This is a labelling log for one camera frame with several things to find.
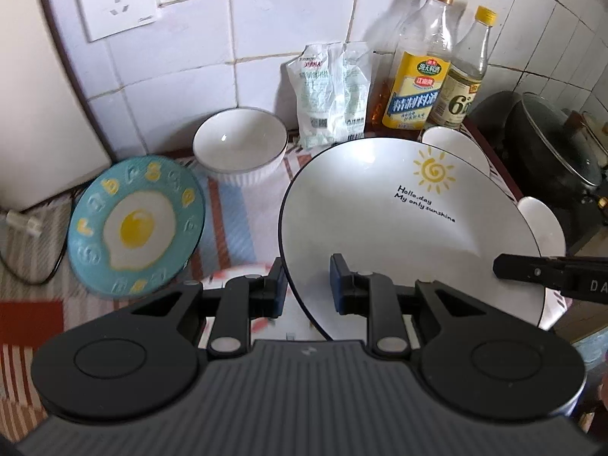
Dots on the white plug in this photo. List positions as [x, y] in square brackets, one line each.
[23, 221]

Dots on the blue plate with egg print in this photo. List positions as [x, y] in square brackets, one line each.
[137, 228]

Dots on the small white bowl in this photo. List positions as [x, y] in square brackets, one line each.
[451, 145]

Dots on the dark cooking pot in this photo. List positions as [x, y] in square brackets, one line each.
[517, 152]

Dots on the glass pot lid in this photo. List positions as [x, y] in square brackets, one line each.
[565, 147]

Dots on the white wall socket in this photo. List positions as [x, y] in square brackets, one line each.
[95, 19]

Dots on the white plastic seasoning bag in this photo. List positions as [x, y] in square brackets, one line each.
[327, 95]

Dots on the clear bottle with amber oil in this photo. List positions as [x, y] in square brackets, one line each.
[380, 99]

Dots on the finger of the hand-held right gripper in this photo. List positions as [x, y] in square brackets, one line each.
[527, 270]

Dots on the white spoon-shaped dish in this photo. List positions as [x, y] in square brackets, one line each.
[541, 228]

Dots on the clear bottle with yellow cap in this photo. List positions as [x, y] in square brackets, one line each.
[458, 99]

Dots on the white ribbed bowl dark rim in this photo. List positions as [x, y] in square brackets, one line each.
[237, 142]

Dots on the white appliance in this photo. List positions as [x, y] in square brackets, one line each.
[38, 104]

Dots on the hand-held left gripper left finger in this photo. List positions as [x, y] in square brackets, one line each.
[279, 292]

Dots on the striped table cloth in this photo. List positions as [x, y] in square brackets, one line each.
[237, 228]

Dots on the clear bottle with yellow label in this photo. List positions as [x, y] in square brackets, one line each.
[413, 90]

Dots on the white plate with sun print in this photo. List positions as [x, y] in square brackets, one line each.
[380, 228]

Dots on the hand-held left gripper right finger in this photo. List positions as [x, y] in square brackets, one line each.
[338, 285]

